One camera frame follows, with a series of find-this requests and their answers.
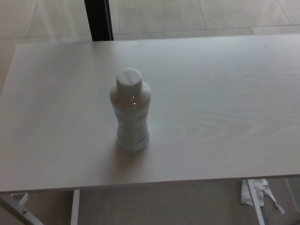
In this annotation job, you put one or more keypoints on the white slanted table leg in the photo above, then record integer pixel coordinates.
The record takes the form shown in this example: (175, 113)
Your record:
(256, 206)

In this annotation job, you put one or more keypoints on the white plastic bottle with cap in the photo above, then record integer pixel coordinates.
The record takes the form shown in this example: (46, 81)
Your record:
(131, 117)

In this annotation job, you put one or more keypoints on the white straight table leg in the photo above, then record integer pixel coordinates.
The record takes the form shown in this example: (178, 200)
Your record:
(75, 208)

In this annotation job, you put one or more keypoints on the white diagonal table leg frame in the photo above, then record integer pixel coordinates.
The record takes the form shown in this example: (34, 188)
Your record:
(16, 208)

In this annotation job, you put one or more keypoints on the thin white table leg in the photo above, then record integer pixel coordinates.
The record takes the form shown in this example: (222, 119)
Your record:
(291, 194)

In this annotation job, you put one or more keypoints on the crumpled white paper scrap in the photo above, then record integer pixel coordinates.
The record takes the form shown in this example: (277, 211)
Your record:
(260, 187)

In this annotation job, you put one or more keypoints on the black vertical door frame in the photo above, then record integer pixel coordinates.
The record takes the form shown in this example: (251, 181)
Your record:
(98, 18)

